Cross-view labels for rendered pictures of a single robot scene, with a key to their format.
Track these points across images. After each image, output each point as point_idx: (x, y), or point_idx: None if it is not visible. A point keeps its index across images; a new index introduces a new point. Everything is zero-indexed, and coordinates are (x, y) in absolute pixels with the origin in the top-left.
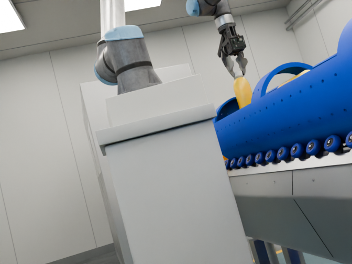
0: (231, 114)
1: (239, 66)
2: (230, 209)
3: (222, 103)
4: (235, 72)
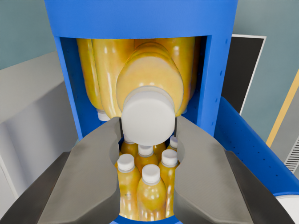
0: (78, 134)
1: (180, 142)
2: None
3: (81, 10)
4: (131, 138)
